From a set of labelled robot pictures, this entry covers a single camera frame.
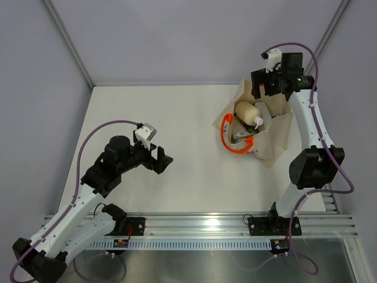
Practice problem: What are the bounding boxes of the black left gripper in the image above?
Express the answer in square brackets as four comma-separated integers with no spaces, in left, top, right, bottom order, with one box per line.
[118,138,173,175]

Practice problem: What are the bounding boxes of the white box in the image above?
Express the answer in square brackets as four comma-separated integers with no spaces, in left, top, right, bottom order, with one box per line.
[254,102,272,120]

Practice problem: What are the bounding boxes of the cream pump bottle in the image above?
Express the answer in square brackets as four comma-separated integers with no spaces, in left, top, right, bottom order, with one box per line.
[235,101,264,129]

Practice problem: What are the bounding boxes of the green dish soap bottle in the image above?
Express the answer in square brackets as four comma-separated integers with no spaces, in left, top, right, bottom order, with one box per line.
[237,117,259,135]

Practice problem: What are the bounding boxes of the silver tube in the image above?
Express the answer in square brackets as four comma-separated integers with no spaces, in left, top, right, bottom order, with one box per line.
[233,131,254,143]

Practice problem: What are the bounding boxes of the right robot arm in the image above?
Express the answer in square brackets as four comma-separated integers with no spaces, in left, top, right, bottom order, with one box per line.
[247,48,345,236]

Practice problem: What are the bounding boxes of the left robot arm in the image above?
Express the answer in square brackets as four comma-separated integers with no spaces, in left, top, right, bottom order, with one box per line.
[12,136,173,282]

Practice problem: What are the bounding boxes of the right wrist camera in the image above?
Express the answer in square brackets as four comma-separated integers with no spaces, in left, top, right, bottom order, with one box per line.
[261,48,282,74]

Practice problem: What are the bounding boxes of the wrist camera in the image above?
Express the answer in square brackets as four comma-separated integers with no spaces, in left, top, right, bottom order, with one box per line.
[261,48,282,74]
[133,123,157,150]

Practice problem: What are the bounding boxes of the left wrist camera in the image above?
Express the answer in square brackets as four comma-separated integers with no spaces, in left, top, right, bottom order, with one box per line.
[133,123,157,150]

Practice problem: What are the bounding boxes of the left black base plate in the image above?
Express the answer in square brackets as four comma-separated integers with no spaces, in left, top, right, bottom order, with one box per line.
[111,217,145,236]

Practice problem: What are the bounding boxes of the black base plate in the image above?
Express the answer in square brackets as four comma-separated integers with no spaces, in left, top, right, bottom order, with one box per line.
[111,217,145,236]
[247,216,290,236]

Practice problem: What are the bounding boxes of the canvas bag orange handles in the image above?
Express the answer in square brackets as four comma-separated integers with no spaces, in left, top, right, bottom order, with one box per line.
[212,77,294,169]

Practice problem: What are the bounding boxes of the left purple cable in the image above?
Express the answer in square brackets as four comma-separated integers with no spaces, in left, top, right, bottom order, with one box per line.
[10,120,142,282]

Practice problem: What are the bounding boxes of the white slotted cable duct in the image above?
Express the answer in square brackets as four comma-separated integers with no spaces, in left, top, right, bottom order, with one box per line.
[86,238,272,251]

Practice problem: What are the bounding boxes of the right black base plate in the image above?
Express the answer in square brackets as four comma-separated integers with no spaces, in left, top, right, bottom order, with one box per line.
[247,216,290,236]

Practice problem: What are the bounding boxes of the aluminium rail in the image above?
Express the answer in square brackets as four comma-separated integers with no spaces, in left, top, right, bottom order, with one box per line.
[44,212,359,239]

